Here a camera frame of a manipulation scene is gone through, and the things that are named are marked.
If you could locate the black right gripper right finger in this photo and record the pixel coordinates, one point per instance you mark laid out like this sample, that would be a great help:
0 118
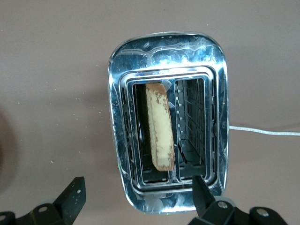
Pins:
204 201

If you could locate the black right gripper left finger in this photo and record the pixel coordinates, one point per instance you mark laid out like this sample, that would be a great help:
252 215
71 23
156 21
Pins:
70 201

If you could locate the brown toast slice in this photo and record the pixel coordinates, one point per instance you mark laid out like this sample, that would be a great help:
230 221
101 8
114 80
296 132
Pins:
159 126

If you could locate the chrome and cream toaster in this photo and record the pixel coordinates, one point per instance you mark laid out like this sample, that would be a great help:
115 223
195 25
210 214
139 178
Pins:
131 58

